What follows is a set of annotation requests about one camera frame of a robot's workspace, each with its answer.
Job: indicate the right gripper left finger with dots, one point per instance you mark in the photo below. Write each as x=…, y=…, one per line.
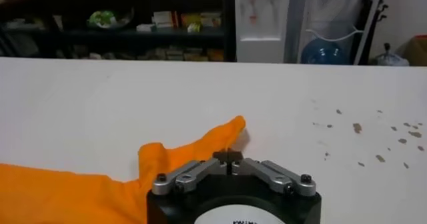
x=190, y=175

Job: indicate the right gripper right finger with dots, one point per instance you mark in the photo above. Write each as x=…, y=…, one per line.
x=277, y=177

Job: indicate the orange t-shirt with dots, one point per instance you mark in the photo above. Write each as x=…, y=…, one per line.
x=66, y=195

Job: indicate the white water dispenser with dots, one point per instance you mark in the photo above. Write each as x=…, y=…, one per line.
x=260, y=50

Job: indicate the blue water jug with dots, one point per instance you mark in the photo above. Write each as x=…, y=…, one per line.
x=322, y=53

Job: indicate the red and white medicine box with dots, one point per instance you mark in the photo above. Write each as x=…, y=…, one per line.
x=163, y=18

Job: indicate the grey plastic bag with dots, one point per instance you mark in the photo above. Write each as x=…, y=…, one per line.
x=390, y=60

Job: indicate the black shelving unit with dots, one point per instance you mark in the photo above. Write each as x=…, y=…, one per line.
x=83, y=37

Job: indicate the white metal jug rack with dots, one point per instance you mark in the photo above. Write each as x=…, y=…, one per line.
x=370, y=28

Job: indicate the red edged cardboard box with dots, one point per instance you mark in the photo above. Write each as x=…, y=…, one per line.
x=417, y=50

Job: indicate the black stand beside rack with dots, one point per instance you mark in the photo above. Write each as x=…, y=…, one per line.
x=381, y=10

